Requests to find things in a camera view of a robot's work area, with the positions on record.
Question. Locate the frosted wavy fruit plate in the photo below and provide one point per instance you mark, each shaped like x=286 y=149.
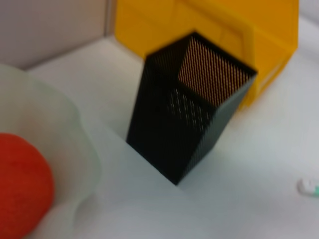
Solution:
x=49 y=112

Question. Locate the black mesh pen holder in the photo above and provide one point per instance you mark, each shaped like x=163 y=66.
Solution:
x=159 y=139

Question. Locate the yellow plastic storage bin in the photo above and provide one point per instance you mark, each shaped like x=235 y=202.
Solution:
x=274 y=37

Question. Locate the mint green pen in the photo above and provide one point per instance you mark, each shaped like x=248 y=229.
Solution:
x=307 y=186

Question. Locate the red-orange knobbed orange fruit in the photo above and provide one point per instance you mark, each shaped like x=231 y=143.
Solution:
x=22 y=179

